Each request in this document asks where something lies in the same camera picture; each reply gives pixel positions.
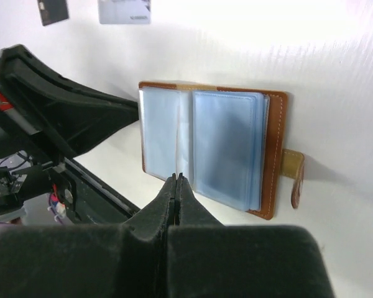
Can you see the brown leather card holder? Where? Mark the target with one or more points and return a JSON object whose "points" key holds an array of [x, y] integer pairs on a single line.
{"points": [[228, 142]]}

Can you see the black VIP card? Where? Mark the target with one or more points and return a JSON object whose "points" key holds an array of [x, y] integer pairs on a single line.
{"points": [[53, 11]]}

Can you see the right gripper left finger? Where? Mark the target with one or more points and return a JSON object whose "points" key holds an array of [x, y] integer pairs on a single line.
{"points": [[86, 260]]}

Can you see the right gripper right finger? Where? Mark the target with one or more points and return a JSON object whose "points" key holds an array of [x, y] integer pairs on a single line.
{"points": [[208, 259]]}

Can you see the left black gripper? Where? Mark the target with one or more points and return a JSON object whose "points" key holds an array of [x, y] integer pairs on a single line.
{"points": [[46, 121]]}

